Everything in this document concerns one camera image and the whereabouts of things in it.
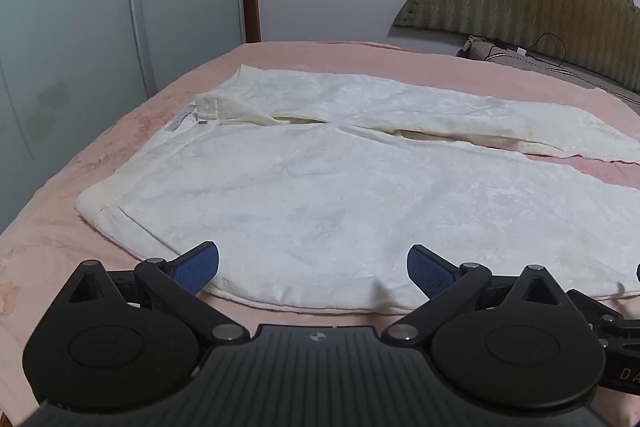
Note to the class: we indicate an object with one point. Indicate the white pants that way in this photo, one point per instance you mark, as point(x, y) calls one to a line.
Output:
point(320, 192)

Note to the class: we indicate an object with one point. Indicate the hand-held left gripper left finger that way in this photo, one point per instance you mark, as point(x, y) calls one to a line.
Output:
point(196, 268)

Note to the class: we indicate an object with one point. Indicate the grey-brown pillow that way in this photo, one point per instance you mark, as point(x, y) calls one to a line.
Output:
point(550, 69)

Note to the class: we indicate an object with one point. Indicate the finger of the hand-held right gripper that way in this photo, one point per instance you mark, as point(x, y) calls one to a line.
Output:
point(615, 324)

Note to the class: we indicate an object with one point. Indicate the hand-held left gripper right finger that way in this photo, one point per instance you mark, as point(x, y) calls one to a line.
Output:
point(429, 272)

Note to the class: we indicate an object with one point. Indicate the pale sliding-door wardrobe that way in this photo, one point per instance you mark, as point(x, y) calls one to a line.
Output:
point(80, 37)

